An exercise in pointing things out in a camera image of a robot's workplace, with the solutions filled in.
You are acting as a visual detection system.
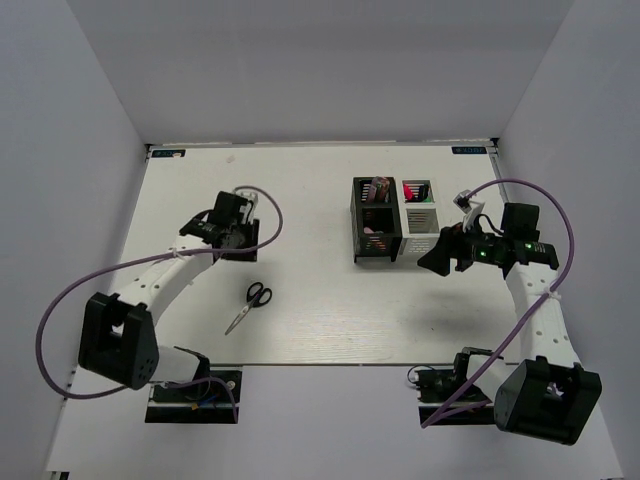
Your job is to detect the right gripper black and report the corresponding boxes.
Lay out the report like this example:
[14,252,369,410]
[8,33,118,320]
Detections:
[417,213,506,276]

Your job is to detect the pink cap black highlighter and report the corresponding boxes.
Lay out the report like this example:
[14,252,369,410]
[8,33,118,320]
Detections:
[403,184,414,203]

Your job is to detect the pink patterned glue bottle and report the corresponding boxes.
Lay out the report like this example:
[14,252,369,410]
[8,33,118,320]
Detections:
[367,176,391,203]

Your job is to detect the orange cap black highlighter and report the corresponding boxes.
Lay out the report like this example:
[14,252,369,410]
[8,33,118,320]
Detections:
[416,184,429,202]

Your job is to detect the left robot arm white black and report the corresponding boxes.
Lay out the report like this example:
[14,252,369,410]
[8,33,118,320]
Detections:
[78,192,259,399]

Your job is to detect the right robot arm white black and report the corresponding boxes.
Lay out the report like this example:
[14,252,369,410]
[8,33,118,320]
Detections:
[408,198,602,445]

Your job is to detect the white slotted pen holder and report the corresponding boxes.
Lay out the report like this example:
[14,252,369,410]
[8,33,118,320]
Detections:
[397,179,440,261]

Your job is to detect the black slotted pen holder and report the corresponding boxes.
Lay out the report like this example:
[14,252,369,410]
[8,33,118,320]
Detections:
[350,177,402,262]

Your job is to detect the left blue table label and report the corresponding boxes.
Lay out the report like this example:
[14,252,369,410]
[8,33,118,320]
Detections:
[151,149,186,158]

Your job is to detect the blue table label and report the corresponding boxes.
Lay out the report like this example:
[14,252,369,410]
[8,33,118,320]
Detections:
[151,149,186,158]
[451,146,487,155]

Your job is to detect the right blue table label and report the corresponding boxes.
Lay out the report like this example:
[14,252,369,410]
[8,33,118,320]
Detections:
[451,146,487,155]

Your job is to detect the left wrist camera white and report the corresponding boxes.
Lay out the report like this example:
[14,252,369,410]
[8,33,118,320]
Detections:
[233,188,258,224]

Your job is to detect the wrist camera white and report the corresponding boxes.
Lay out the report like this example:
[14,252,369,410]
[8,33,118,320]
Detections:
[233,188,258,224]
[453,190,485,232]

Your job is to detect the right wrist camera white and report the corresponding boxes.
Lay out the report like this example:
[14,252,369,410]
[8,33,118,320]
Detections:
[453,190,485,232]

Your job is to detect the black handled scissors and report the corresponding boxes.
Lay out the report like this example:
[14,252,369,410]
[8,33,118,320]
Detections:
[224,282,273,336]

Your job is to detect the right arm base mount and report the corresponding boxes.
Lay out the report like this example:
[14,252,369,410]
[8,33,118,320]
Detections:
[406,347,495,426]

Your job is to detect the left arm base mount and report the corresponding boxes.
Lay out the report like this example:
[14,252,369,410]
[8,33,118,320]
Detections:
[145,366,243,425]

